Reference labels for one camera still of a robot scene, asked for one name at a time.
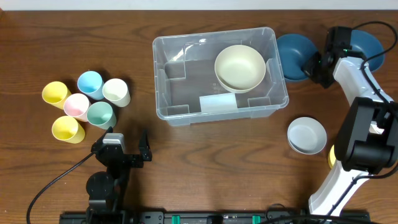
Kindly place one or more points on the dark blue bowl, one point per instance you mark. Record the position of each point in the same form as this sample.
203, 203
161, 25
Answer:
294, 51
369, 45

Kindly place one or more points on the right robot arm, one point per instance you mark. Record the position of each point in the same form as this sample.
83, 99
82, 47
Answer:
366, 144

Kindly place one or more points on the pink cup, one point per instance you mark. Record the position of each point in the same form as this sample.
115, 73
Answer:
76, 106

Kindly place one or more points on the yellow cup upper left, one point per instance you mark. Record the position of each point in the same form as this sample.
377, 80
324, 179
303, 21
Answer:
55, 94

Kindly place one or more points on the yellow cup lower left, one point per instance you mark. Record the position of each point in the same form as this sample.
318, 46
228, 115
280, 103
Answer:
68, 129

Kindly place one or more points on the yellow cup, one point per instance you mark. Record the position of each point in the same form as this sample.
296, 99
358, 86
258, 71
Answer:
68, 129
55, 94

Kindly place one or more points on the clear plastic storage container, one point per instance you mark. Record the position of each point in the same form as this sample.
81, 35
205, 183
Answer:
187, 90

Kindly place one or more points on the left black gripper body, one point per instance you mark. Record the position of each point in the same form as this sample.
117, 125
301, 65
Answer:
123, 159

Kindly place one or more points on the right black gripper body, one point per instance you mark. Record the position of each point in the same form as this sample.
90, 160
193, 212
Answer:
311, 68

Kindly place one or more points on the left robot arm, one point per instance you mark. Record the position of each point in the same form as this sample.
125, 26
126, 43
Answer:
106, 189

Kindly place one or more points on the beige large bowl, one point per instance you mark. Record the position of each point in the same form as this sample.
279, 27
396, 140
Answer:
239, 68

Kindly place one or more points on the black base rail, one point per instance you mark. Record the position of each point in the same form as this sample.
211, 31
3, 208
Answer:
271, 216

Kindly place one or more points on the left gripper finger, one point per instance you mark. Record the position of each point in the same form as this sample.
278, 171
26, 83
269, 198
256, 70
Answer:
100, 140
144, 148

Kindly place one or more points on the grey small bowl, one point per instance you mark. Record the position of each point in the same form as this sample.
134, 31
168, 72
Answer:
306, 136

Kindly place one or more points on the light blue cup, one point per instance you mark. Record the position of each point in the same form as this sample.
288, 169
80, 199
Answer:
91, 84

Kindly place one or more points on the yellow small bowl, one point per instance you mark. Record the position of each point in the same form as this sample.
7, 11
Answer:
331, 157

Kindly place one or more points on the cream white cup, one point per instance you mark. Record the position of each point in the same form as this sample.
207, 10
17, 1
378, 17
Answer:
116, 91

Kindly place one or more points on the mint green cup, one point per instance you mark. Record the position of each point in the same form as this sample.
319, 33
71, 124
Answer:
101, 115

